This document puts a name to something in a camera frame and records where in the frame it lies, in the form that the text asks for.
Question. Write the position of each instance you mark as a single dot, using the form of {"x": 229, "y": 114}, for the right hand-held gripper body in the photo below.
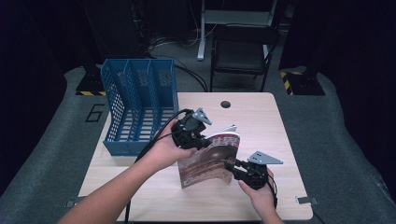
{"x": 255, "y": 174}

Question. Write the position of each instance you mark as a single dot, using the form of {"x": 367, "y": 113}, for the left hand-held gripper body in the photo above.
{"x": 188, "y": 132}

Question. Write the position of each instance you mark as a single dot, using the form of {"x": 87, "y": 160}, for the red cover magazine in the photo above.
{"x": 208, "y": 161}

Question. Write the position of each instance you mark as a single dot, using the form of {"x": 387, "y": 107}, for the person's right hand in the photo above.
{"x": 260, "y": 196}

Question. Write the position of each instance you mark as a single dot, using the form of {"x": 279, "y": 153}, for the person's left hand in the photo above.
{"x": 165, "y": 154}

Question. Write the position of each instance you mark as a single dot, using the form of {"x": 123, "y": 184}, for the blue plastic file rack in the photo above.
{"x": 140, "y": 93}

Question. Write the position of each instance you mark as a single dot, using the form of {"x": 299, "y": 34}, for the black folding chair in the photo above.
{"x": 243, "y": 56}

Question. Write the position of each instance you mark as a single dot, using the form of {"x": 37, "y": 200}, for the black striped stand base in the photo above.
{"x": 90, "y": 85}
{"x": 303, "y": 84}

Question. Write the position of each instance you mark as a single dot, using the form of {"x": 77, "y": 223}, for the grey floor mat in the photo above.
{"x": 46, "y": 155}

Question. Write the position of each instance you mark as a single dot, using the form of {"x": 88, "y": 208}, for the grey metal table bracket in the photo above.
{"x": 72, "y": 203}
{"x": 306, "y": 200}

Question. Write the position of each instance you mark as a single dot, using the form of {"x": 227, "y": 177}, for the white metal desk frame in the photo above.
{"x": 201, "y": 37}

